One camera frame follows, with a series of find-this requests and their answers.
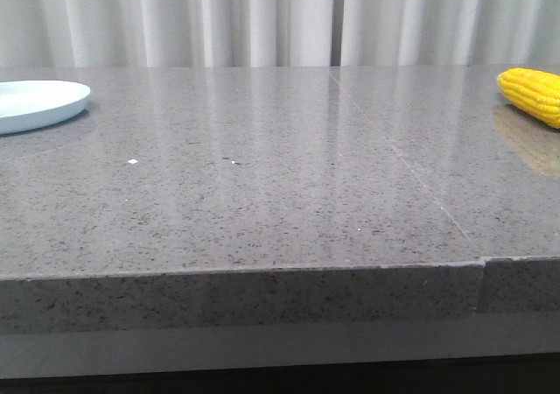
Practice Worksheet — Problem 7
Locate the light blue round plate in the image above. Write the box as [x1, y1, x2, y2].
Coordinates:
[1, 80, 91, 135]

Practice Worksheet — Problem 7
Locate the yellow corn cob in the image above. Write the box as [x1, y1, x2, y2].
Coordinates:
[497, 67, 559, 129]

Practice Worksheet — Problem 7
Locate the white curtain right panel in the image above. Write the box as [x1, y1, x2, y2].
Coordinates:
[331, 0, 559, 67]

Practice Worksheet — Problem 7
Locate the white curtain panel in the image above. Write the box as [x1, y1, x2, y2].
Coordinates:
[1, 0, 342, 67]
[331, 0, 559, 67]

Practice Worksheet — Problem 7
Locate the white curtain left panel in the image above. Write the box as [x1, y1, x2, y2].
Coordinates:
[1, 0, 342, 67]

